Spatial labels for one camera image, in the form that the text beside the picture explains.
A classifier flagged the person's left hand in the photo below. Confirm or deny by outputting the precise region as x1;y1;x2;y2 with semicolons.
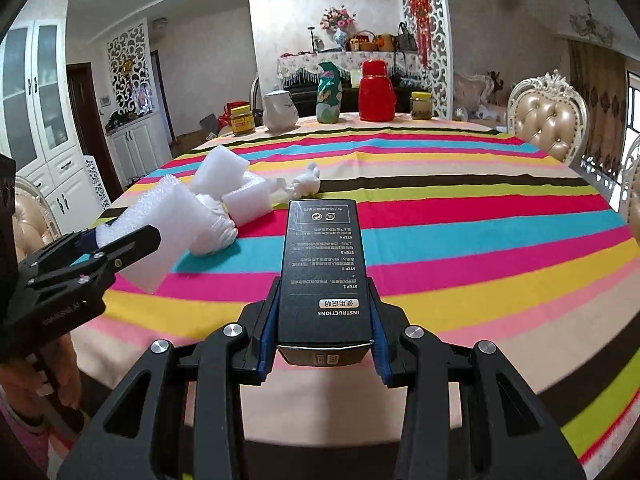
0;334;83;428

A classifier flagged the white ceramic teapot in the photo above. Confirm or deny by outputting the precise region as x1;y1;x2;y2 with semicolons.
262;84;300;133

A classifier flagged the red knot wall ornament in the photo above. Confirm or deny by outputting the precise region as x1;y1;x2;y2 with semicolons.
408;0;432;69

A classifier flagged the red wicker basket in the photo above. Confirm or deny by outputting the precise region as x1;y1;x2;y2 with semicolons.
349;30;377;52

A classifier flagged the crumpled white tissue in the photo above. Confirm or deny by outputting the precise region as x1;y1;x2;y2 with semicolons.
272;162;322;200

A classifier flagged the white lattice screen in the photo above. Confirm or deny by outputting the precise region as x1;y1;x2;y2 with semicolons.
397;0;454;119

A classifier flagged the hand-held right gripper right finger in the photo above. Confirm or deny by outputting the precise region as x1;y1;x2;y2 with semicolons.
368;276;587;480

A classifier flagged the ornate chandelier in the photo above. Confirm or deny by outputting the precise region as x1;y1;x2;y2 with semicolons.
569;0;617;47

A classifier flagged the large white foam block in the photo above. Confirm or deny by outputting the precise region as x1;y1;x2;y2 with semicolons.
95;177;223;295

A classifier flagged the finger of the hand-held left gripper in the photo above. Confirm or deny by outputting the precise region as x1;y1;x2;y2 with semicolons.
16;229;109;272
4;224;163;357

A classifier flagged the red gift box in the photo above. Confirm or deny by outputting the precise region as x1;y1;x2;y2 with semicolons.
219;101;251;129

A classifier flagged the white lattice wall panel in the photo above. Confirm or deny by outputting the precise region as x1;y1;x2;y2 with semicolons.
105;22;154;117

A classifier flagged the black cardboard box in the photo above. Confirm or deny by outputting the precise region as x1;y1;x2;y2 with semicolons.
276;199;376;367

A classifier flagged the beige tufted dining chair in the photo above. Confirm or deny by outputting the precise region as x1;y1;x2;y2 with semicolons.
12;175;63;261
506;70;591;165

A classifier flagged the open cardboard box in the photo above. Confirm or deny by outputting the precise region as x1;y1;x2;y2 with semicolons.
199;114;222;144

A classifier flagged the low white cabinet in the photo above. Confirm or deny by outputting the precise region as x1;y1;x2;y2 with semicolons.
106;112;174;182

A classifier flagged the floral fringed cloth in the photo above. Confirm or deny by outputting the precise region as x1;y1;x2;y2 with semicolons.
277;51;426;88

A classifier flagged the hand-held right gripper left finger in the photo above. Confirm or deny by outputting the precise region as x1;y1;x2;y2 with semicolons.
56;276;282;480

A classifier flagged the crumpled white foam wrap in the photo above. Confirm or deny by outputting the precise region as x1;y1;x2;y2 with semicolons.
192;192;240;257

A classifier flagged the dark sideboard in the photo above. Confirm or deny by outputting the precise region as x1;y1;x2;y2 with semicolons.
277;50;426;117

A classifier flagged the ornate white sofa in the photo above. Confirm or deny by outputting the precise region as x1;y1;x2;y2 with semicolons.
452;71;508;123

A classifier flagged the striped colourful tablecloth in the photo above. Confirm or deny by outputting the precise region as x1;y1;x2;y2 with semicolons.
75;112;640;466

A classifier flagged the vase of pink flowers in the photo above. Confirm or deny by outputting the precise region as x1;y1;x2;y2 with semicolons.
320;6;357;52

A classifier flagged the dark wooden door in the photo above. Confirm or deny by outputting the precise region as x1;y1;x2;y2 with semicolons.
66;62;124;202

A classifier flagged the black handbag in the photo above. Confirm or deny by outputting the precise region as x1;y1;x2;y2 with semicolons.
396;22;419;52

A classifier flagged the red thermos jug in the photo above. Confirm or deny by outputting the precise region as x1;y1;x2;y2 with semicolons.
357;59;397;122

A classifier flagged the green snack bag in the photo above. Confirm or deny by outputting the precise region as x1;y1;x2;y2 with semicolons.
316;61;343;125

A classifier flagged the tall white glass cabinet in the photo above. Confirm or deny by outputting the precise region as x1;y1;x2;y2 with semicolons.
0;20;107;241

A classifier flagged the yellow lid glass jar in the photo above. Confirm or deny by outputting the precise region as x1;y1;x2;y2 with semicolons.
410;91;433;121

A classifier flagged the brown patterned curtain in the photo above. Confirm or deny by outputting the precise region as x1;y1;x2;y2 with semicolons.
569;40;631;181

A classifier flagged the red label glass jar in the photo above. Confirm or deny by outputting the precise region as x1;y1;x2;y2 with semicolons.
230;104;257;136

